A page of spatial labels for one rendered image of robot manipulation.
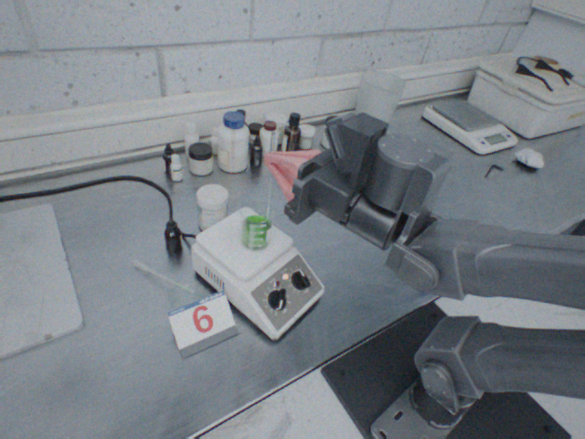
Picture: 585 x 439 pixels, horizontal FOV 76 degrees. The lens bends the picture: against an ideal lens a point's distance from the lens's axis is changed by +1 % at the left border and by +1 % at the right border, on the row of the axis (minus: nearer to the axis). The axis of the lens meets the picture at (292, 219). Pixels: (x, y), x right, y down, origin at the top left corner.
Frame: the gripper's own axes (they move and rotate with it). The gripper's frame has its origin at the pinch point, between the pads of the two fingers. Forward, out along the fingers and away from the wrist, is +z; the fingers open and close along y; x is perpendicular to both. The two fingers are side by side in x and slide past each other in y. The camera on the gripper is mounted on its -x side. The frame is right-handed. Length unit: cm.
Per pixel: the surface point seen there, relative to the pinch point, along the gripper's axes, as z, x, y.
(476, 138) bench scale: -11, 22, -83
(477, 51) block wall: 9, 11, -129
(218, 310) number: -1.2, 22.5, 11.3
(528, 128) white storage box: -21, 22, -104
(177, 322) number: 1.3, 21.9, 17.1
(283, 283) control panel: -6.4, 19.6, 2.1
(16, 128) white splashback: 52, 12, 14
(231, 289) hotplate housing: -1.1, 20.0, 8.4
